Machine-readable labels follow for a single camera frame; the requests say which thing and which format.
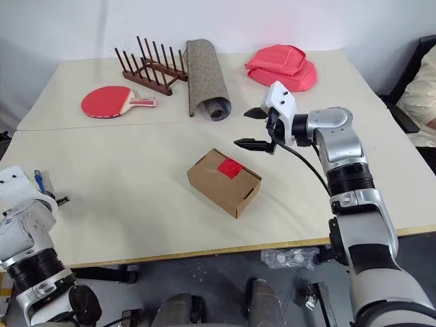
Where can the dark wooden peg rack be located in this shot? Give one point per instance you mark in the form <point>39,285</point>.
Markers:
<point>146,83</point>

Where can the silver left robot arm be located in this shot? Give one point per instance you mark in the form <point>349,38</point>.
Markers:
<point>20,235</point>

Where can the rolled grey speckled mat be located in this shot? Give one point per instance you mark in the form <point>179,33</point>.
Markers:
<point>204,78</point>

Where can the red tape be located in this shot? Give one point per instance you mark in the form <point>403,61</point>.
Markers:
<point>230,168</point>

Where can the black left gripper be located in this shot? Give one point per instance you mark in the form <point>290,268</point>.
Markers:
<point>61,200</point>

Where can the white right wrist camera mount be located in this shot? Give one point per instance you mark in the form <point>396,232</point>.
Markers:
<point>281,98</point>

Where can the folded red cloth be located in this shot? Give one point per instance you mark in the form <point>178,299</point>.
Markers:
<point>279,64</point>

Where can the yellow floor object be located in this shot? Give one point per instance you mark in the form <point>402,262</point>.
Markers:
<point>3,289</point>

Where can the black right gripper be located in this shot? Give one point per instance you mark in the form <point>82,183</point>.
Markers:
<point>274,127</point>

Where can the clear plastic bag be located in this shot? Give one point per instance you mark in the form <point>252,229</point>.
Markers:
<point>289,257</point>

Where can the black metal frame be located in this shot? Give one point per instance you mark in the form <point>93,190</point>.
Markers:
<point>323,303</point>

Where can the brown cardboard box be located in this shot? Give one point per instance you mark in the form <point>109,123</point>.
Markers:
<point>218,190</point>

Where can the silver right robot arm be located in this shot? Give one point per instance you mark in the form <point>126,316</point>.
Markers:
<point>340,136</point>

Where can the black chair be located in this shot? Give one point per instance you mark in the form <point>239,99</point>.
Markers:
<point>407,78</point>

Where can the small dark floor box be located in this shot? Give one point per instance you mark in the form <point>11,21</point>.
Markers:
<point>131,318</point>

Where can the black table leg with caster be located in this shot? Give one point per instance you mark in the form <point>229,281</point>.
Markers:
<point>102,274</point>

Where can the red table tennis paddle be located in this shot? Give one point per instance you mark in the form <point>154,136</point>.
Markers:
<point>102,102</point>

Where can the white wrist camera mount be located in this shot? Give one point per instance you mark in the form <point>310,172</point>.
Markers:
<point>15,185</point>
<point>281,98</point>

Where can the person in beige clothing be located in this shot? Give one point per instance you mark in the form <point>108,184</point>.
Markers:
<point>422,98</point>

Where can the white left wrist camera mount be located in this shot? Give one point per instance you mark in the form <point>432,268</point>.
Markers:
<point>15,185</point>

